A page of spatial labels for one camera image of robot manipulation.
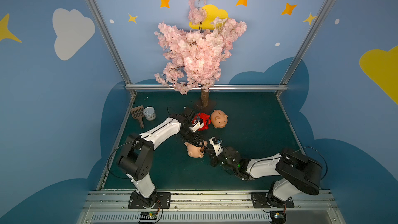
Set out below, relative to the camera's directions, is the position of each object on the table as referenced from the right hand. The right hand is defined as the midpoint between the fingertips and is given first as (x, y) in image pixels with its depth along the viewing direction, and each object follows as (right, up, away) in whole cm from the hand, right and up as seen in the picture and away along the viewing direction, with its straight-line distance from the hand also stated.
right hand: (208, 148), depth 85 cm
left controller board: (-29, -29, -12) cm, 43 cm away
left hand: (-6, +4, +3) cm, 8 cm away
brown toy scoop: (-48, +19, +23) cm, 57 cm away
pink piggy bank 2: (+7, +16, +11) cm, 21 cm away
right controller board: (+33, -30, -12) cm, 46 cm away
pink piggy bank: (-7, -1, -3) cm, 8 cm away
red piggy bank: (-1, +16, +13) cm, 21 cm away
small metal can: (-38, +19, +16) cm, 46 cm away
